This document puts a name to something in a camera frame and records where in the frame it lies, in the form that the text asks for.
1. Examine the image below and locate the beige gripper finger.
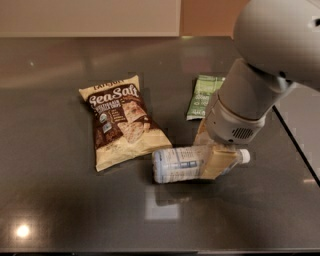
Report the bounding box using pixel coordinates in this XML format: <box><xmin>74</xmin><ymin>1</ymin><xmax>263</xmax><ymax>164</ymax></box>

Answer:
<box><xmin>200</xmin><ymin>145</ymin><xmax>238</xmax><ymax>180</ymax></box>
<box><xmin>193</xmin><ymin>119</ymin><xmax>215</xmax><ymax>145</ymax></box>

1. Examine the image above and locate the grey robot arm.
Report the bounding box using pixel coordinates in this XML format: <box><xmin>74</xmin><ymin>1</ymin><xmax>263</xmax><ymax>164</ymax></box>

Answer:
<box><xmin>204</xmin><ymin>0</ymin><xmax>320</xmax><ymax>144</ymax></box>

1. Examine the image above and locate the green snack bag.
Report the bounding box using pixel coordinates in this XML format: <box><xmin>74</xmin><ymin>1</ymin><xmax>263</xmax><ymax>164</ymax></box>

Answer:
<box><xmin>186</xmin><ymin>75</ymin><xmax>225</xmax><ymax>120</ymax></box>

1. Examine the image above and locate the brown sea salt chip bag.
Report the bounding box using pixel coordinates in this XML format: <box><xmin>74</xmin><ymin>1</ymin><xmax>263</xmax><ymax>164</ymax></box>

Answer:
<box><xmin>79</xmin><ymin>75</ymin><xmax>172</xmax><ymax>172</ymax></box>

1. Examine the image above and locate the grey side table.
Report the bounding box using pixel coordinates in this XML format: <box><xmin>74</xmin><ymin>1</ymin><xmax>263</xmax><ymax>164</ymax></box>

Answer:
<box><xmin>276</xmin><ymin>85</ymin><xmax>320</xmax><ymax>182</ymax></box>

